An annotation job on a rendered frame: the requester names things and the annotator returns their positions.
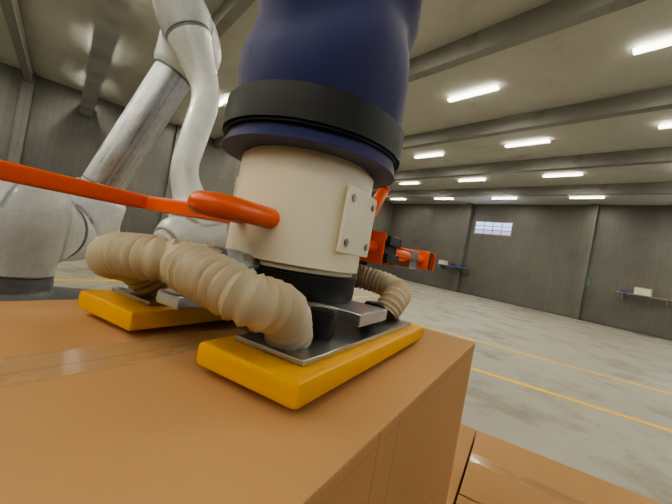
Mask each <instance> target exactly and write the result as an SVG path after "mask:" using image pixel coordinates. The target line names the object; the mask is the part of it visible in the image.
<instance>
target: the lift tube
mask: <svg viewBox="0 0 672 504"><path fill-rule="evenodd" d="M422 3H423V0H258V4H259V7H258V14H257V17H256V20H255V24H254V26H253V27H252V29H251V31H250V32H249V34H248V36H247V38H246V40H245V43H244V46H243V48H242V51H241V55H240V59H239V65H238V74H237V87H239V86H241V85H244V84H246V83H249V82H254V81H259V80H270V79H282V80H296V81H304V82H310V83H315V84H320V85H325V86H328V87H332V88H335V89H339V90H342V91H345V92H348V93H350V94H353V95H356V96H358V97H360V98H363V99H365V100H367V101H369V102H371V103H373V104H374V105H376V106H378V107H379V108H381V109H383V110H384V111H385V112H387V113H388V114H389V115H390V116H392V117H393V118H394V120H395V121H396V122H397V123H398V124H399V125H400V127H401V125H402V121H403V117H404V113H405V108H406V100H407V90H408V79H409V66H410V63H409V56H410V55H411V53H412V51H413V48H414V45H415V42H416V39H417V35H418V31H419V27H420V18H421V10H422ZM261 145H283V146H292V147H299V148H305V149H310V150H314V151H319V152H323V153H326V154H330V155H333V156H336V157H339V158H342V159H345V160H347V161H350V162H352V163H354V164H356V165H358V166H360V167H361V168H363V169H364V170H366V171H367V172H368V173H369V175H370V177H371V178H372V179H373V181H374V184H373V189H378V188H383V187H387V186H389V185H391V184H392V183H393V182H394V164H393V161H392V160H391V159H390V157H388V156H387V155H386V154H384V153H383V152H382V151H380V150H378V149H377V148H375V147H373V146H371V145H369V144H367V143H364V142H362V141H359V140H356V139H353V138H351V137H347V136H344V135H340V134H337V133H334V132H330V131H327V130H323V129H319V128H316V127H311V126H306V125H301V124H294V123H287V122H278V121H251V122H245V123H241V124H237V125H235V126H233V127H232V128H231V129H230V130H229V132H228V133H227V135H226V137H225V138H224V140H223V142H222V146H223V148H224V150H225V151H226V152H227V153H228V154H230V155H231V156H233V157H234V158H236V159H237V160H239V161H241V160H242V155H243V153H244V152H245V151H248V150H249V149H251V148H252V147H256V146H261Z"/></svg>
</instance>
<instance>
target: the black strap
mask: <svg viewBox="0 0 672 504"><path fill-rule="evenodd" d="M251 121H278V122H287V123H294V124H301V125H306V126H311V127H316V128H319V129H323V130H327V131H330V132H334V133H337V134H340V135H344V136H347V137H351V138H353V139H356V140H359V141H362V142H364V143H367V144H369V145H371V146H373V147H375V148H377V149H378V150H380V151H382V152H383V153H384V154H386V155H387V156H388V157H390V159H391V160H392V161H393V164H394V172H396V171H397V170H398V168H399V165H400V159H401V154H402V148H403V143H404V132H403V130H402V129H401V127H400V125H399V124H398V123H397V122H396V121H395V120H394V118H393V117H392V116H390V115H389V114H388V113H387V112H385V111H384V110H383V109H381V108H379V107H378V106H376V105H374V104H373V103H371V102H369V101H367V100H365V99H363V98H360V97H358V96H356V95H353V94H350V93H348V92H345V91H342V90H339V89H335V88H332V87H328V86H325V85H320V84H315V83H310V82H304V81H296V80H282V79H270V80H259V81H254V82H249V83H246V84H244V85H241V86H239V87H237V88H236V89H234V90H233V91H231V93H230V94H229V96H228V99H227V105H226V110H225V116H224V121H223V127H222V130H223V133H224V135H225V136H226V135H227V133H228V132H229V130H230V129H231V128H232V127H233V126H235V125H237V124H241V123H245V122H251Z"/></svg>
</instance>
